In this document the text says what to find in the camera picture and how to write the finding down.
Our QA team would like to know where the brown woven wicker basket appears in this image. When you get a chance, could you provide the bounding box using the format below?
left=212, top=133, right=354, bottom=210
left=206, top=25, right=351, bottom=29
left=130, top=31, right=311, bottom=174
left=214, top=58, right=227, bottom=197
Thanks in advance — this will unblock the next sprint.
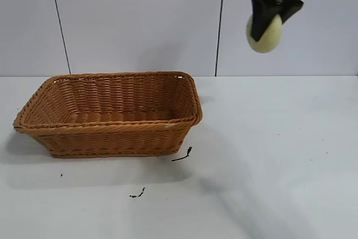
left=12, top=71, right=204, bottom=158

